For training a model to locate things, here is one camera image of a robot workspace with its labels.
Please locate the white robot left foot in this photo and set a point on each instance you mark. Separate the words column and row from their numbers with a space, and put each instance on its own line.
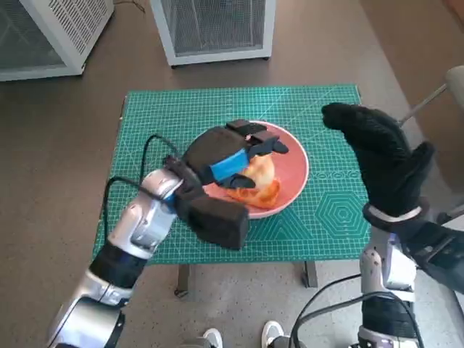
column 212, row 339

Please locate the round toy bread bun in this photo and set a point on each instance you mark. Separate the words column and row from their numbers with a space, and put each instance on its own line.
column 262, row 172

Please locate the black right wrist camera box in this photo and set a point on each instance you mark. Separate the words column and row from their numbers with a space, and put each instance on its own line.
column 438, row 250

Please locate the long braided toy bread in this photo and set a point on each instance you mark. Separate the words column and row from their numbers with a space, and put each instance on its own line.
column 264, row 197

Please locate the wide white mesh cabinet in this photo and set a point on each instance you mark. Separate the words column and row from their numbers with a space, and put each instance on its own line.
column 72, row 25

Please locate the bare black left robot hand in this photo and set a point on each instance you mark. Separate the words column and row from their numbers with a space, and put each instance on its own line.
column 214, row 148

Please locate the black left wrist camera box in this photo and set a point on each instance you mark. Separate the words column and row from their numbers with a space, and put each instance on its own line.
column 217, row 224

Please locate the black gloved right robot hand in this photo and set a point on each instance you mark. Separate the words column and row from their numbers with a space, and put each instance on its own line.
column 384, row 163

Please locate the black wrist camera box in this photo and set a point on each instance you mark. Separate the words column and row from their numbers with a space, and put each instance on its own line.
column 217, row 224
column 438, row 250

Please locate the white robot right foot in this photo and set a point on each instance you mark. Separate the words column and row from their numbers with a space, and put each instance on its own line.
column 272, row 335

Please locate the green cutting mat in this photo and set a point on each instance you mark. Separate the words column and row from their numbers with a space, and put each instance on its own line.
column 217, row 105

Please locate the white robot foot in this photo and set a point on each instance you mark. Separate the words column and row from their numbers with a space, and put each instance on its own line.
column 212, row 339
column 272, row 335

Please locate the narrow white mesh cabinet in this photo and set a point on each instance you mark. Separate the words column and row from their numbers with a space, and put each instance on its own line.
column 217, row 29

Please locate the pink bowl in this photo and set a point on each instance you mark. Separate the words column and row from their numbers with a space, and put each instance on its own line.
column 290, row 170

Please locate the grey table leg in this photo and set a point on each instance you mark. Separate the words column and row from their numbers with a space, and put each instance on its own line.
column 182, row 279
column 310, row 273

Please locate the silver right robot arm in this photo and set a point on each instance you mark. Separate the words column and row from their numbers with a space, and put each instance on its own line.
column 384, row 268

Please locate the white chair with grey legs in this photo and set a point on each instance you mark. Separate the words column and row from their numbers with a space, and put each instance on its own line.
column 456, row 83

